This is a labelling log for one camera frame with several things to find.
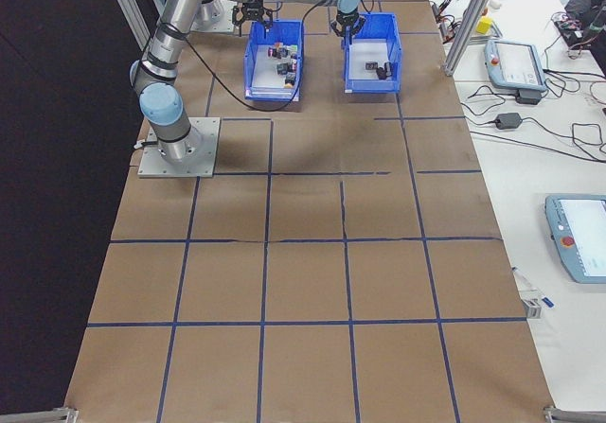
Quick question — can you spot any blue bin with capacitors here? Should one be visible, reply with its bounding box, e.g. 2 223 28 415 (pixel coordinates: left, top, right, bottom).
342 11 403 96

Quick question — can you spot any blue bin with push buttons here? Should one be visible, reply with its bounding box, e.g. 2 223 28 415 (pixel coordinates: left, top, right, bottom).
242 19 305 102

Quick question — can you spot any pile of push-button switches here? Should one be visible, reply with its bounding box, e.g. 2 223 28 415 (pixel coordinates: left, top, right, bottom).
252 39 300 89

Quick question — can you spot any small grey box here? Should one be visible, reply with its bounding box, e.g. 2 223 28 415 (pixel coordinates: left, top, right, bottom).
520 290 544 322

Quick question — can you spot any white bin liner sheet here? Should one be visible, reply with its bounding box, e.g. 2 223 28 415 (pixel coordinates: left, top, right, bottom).
350 38 395 82

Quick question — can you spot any blue grey teach pendant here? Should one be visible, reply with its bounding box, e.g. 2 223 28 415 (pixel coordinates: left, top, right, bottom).
482 38 549 95
543 192 606 285

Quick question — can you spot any black power adapter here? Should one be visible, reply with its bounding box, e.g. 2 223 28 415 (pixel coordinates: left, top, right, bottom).
515 88 544 108
493 112 524 131

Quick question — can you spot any aluminium profile bar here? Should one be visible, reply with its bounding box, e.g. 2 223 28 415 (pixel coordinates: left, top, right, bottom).
541 403 606 423
0 406 80 423

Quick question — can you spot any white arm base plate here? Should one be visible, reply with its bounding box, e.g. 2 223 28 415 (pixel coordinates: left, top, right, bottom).
136 115 223 179
190 9 239 35

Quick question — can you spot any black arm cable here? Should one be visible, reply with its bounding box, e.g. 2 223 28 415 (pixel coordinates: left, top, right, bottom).
186 0 343 113

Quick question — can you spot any aluminium frame bar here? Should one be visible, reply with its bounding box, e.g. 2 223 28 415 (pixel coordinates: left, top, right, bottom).
100 0 160 62

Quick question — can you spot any aluminium profile post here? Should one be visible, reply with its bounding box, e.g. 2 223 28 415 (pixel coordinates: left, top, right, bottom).
443 0 504 78

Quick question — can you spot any breadboard with wires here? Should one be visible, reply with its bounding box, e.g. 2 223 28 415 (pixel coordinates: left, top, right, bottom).
553 11 596 61

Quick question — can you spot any black adapter cable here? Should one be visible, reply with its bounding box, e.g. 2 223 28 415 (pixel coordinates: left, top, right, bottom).
519 115 606 162

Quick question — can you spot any black frame cover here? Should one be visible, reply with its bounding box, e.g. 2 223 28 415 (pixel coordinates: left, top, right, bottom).
0 0 165 417

